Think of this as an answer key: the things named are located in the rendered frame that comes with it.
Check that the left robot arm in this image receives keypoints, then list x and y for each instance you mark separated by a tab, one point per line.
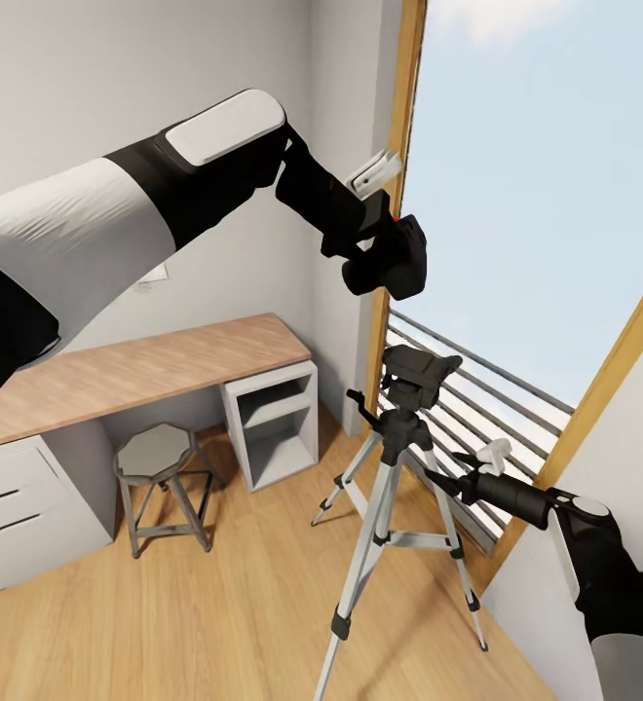
72	243

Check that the camera tripod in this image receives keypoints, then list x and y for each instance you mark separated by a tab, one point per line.
413	378

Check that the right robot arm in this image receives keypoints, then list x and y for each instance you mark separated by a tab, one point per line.
603	581

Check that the map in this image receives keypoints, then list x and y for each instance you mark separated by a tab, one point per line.
158	273

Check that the fixed window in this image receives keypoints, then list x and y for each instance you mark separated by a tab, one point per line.
519	124

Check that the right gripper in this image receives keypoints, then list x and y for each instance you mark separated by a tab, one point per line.
500	491

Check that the digital camera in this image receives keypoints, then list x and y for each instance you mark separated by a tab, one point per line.
403	273

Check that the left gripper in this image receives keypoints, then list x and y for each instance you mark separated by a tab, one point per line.
345	220

